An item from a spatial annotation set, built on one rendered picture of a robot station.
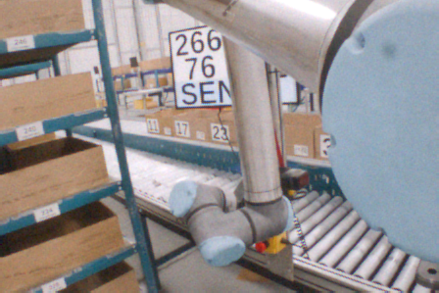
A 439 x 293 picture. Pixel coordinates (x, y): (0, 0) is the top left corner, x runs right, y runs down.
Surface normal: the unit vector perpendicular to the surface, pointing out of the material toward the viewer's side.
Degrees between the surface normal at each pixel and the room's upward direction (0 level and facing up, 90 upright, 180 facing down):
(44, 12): 91
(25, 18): 92
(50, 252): 91
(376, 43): 92
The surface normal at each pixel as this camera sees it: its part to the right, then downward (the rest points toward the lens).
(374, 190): -0.86, 0.25
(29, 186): 0.66, 0.12
